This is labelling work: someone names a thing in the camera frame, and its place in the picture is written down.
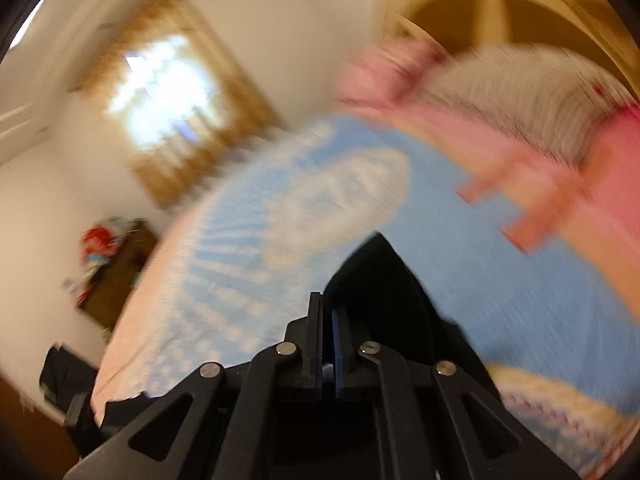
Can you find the yellow patterned curtain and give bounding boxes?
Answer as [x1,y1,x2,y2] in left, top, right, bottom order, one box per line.
[74,0,282,209]

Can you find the black pants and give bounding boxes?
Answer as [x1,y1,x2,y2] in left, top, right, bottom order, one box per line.
[322,232,502,402]

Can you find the dark wooden cabinet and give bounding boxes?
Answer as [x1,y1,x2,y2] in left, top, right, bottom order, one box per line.
[79,219,160,330]

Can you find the black bag on floor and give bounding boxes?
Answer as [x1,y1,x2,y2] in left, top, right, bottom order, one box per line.
[40,342,101,411]

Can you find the wooden headboard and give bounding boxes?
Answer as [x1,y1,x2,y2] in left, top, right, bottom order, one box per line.
[364,0,637,111]

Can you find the blue printed bed sheet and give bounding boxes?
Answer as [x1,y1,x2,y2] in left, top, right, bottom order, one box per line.
[92,115,640,478]

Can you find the brown wooden door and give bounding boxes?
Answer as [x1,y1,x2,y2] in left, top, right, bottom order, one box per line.
[0,374,77,480]

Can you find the red gift box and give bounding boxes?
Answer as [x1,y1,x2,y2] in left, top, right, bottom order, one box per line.
[82,225,115,262]

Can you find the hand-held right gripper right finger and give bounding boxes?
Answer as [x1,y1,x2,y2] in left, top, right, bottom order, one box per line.
[332,308,577,480]

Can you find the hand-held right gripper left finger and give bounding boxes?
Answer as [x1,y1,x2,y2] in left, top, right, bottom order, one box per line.
[65,292,324,480]

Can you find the grey striped pillow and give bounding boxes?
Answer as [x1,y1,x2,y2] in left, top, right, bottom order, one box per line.
[425,44,628,167]

